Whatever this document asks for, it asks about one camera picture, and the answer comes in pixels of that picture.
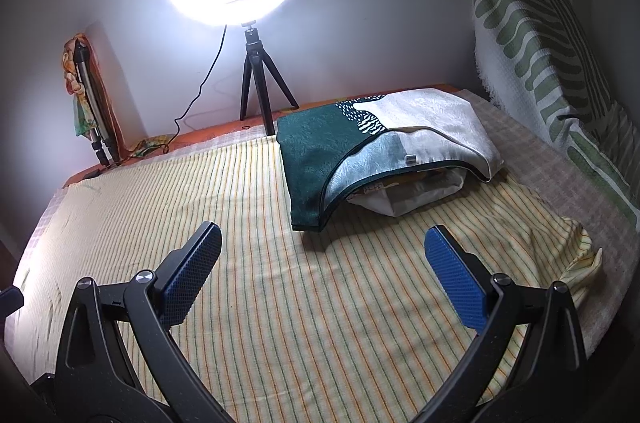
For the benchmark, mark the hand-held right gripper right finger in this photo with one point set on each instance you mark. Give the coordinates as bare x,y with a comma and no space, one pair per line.
457,278

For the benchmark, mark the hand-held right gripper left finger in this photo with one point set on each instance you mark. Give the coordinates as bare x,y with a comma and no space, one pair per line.
190,278

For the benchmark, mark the white green floral printed cloth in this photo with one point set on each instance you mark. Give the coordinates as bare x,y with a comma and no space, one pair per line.
320,163

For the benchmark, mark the yellow striped bed sheet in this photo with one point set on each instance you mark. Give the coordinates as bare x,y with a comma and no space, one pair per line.
250,213

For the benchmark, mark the white pillow insert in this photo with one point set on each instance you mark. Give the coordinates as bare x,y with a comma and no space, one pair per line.
400,198

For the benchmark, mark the pale checked bed cover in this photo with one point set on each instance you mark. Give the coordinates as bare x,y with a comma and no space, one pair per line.
550,183

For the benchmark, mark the small colourful cloth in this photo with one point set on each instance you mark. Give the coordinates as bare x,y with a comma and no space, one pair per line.
150,147

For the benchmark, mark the folded black tripod stand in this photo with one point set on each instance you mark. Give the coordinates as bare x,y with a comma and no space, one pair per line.
95,123

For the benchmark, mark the colourful patterned cloth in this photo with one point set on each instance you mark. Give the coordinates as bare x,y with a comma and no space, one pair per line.
72,73

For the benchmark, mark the white green striped blanket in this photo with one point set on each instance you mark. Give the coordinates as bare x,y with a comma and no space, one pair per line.
530,48

